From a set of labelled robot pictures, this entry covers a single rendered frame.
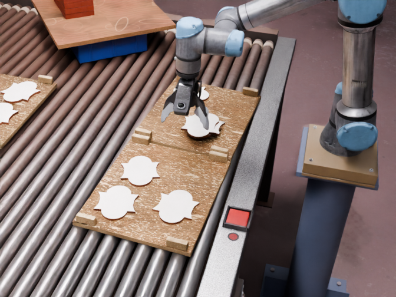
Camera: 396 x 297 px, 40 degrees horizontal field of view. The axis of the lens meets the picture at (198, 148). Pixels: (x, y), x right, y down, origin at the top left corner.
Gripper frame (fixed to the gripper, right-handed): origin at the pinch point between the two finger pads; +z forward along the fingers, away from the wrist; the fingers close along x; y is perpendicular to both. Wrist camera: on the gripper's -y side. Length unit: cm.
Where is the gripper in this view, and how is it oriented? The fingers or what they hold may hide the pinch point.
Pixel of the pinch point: (184, 128)
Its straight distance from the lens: 172.9
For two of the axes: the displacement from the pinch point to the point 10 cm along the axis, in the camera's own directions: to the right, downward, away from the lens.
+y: 2.3, -5.8, 7.8
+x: -9.7, -1.7, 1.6
